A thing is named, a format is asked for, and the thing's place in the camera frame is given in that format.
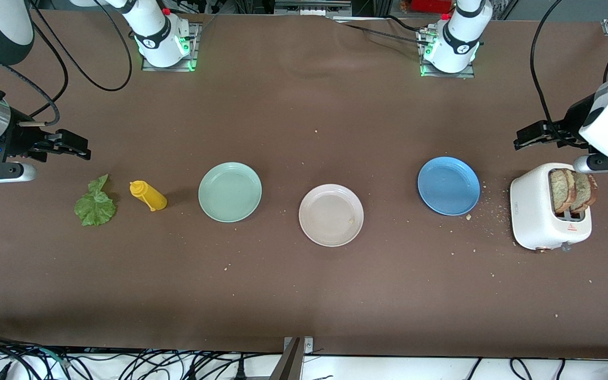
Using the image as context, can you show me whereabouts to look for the black cable on tabletop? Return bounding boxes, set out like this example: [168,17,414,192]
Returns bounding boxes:
[336,15,431,45]

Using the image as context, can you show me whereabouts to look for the white two-slot toaster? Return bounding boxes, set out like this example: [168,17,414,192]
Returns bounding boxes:
[510,163,593,252]

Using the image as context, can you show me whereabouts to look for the blue plate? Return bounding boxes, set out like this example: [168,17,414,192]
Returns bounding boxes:
[417,156,481,216]

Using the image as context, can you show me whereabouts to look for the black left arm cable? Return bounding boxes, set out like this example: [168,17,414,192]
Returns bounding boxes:
[529,0,608,143]

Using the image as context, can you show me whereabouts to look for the green lettuce leaf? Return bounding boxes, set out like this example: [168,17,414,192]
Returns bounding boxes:
[74,174,118,227]

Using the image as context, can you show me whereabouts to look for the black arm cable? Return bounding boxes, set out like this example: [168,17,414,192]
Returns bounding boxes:
[529,0,608,143]
[0,0,133,127]

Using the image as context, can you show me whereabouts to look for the yellow mustard squeeze bottle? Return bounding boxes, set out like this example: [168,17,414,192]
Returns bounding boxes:
[129,180,168,212]

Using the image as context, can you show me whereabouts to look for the beige plate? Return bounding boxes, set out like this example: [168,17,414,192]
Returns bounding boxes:
[298,184,365,248]

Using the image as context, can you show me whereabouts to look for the brown bread slice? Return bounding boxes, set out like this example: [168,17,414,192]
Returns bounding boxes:
[549,168,577,214]
[569,170,599,214]

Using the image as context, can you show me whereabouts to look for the metal table edge bracket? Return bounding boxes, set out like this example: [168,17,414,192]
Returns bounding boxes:
[284,337,314,355]

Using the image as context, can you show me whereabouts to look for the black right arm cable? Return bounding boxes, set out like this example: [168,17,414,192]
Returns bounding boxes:
[0,0,133,127]

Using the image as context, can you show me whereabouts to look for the mint green plate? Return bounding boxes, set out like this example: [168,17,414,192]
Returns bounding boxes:
[198,161,263,223]

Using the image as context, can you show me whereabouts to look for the tangled black floor cables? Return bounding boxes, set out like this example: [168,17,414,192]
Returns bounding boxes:
[0,331,336,380]

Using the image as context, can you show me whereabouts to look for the red box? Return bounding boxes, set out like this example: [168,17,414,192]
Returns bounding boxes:
[410,0,452,14]

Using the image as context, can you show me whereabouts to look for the grey metal rail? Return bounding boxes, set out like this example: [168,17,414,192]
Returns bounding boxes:
[274,0,353,16]

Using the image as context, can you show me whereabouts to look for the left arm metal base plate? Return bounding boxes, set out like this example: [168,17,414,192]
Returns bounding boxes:
[417,26,476,79]

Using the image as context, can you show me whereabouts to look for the grey metal strut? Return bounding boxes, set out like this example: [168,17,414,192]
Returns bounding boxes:
[270,338,302,380]

